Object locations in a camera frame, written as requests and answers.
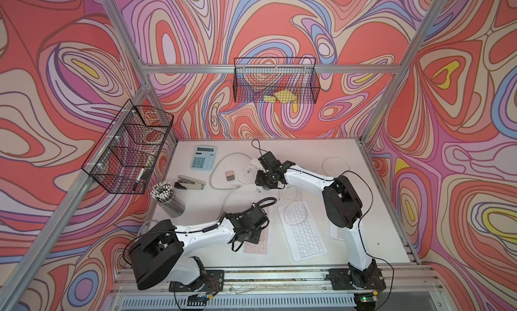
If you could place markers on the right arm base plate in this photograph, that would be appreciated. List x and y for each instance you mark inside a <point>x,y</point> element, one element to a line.
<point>352,279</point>

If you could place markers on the white keyboard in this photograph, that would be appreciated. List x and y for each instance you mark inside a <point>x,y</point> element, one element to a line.
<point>303,236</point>

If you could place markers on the pink keyboard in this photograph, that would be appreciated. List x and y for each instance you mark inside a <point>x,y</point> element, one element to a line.
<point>261,249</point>
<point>335,232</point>

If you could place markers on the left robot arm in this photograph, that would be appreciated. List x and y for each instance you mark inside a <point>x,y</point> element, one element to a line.
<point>162,254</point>

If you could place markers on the yellow sticky notes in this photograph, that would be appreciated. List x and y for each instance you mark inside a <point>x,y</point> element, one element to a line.
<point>283,96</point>

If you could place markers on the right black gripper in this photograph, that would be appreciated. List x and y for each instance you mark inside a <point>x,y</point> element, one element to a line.
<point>259,181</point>

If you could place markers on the blue calculator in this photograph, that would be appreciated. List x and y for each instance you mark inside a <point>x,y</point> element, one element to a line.
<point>203,158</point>

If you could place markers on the grey stapler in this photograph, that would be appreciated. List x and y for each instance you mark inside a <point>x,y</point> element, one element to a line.
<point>187,183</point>

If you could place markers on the black wire basket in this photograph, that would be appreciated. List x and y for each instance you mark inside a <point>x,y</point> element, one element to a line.
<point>256,77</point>
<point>133,140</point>

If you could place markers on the black wire basket back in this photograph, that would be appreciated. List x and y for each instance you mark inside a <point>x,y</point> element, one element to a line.
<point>256,77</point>

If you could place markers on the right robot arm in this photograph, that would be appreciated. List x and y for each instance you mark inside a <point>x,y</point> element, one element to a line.
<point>342,204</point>

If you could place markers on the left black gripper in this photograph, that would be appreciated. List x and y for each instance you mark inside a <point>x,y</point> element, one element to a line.
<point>256,239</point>

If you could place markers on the black wire basket left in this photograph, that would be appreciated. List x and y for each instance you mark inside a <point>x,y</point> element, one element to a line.
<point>133,140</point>

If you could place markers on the clear cup of pens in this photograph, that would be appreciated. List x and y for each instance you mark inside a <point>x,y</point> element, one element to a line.
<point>165,194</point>

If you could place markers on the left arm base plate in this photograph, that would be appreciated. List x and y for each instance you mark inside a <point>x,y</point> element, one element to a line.
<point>211,281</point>

